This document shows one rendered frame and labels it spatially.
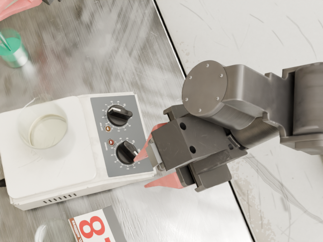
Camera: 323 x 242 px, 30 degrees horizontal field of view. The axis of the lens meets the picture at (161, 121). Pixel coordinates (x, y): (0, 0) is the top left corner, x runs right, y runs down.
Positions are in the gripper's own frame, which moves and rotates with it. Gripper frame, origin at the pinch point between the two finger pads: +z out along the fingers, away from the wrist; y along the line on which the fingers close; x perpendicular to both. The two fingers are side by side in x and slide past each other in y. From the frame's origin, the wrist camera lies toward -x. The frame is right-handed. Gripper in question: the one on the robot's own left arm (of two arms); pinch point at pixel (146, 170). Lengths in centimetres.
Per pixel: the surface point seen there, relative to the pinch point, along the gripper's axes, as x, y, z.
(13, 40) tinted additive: 2.4, -26.7, 16.2
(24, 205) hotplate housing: -5.0, -2.5, 17.7
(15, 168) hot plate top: -6.7, -7.1, 15.0
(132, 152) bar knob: 4.8, -3.6, 4.9
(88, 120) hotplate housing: 2.2, -10.1, 8.0
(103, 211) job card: 4.5, 2.1, 13.6
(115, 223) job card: 5.0, 4.3, 12.7
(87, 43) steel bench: 10.9, -23.0, 10.2
